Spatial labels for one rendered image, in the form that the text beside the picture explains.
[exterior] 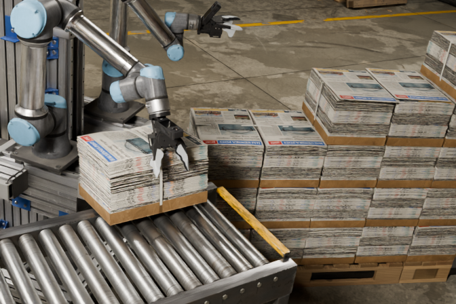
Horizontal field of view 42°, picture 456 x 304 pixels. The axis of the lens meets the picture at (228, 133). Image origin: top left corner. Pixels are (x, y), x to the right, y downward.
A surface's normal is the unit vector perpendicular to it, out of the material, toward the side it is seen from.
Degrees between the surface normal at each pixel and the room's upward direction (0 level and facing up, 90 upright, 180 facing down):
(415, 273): 90
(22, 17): 83
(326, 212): 90
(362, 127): 90
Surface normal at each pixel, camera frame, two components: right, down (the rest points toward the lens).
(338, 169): 0.20, 0.47
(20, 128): -0.31, 0.51
